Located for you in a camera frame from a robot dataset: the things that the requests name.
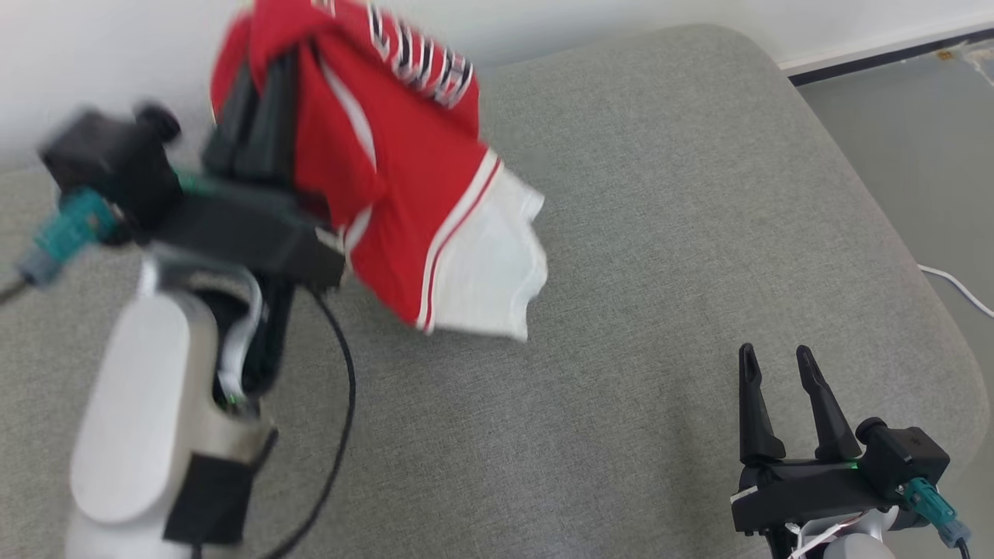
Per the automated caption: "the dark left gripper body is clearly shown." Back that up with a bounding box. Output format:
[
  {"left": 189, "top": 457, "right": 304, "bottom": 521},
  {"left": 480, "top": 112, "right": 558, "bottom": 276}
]
[{"left": 148, "top": 175, "right": 347, "bottom": 293}]

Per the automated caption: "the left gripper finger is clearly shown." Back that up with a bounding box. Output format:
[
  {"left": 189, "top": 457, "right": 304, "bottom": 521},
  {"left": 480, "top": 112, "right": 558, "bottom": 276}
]
[
  {"left": 203, "top": 62, "right": 262, "bottom": 176},
  {"left": 236, "top": 48, "right": 301, "bottom": 184}
]

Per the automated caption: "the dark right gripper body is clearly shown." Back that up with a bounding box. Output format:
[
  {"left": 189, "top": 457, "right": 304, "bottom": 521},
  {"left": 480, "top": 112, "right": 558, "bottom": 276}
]
[{"left": 730, "top": 458, "right": 903, "bottom": 536}]

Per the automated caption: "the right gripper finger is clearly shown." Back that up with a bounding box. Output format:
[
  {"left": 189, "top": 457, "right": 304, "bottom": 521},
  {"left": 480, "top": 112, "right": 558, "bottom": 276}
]
[
  {"left": 738, "top": 343, "right": 787, "bottom": 467},
  {"left": 796, "top": 345, "right": 863, "bottom": 463}
]

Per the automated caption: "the red shirt with white sleeves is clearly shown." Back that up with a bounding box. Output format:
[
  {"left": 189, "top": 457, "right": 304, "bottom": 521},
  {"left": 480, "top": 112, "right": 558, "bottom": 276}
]
[{"left": 210, "top": 0, "right": 548, "bottom": 342}]

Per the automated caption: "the grey fabric sofa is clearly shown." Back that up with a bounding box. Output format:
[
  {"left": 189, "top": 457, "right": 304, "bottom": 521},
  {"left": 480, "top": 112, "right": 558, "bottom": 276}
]
[{"left": 0, "top": 23, "right": 983, "bottom": 559}]

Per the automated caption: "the black floor edge strip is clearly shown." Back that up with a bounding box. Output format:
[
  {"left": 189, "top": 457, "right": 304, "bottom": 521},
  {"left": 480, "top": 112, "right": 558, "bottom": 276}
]
[{"left": 787, "top": 30, "right": 994, "bottom": 86}]

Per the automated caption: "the white floor cable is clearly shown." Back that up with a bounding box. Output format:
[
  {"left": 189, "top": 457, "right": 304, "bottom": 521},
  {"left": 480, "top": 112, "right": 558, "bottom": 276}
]
[{"left": 918, "top": 264, "right": 994, "bottom": 320}]

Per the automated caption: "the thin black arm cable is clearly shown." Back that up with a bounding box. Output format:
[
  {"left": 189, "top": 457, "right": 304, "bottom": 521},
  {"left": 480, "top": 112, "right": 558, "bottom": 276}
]
[{"left": 260, "top": 287, "right": 358, "bottom": 559}]

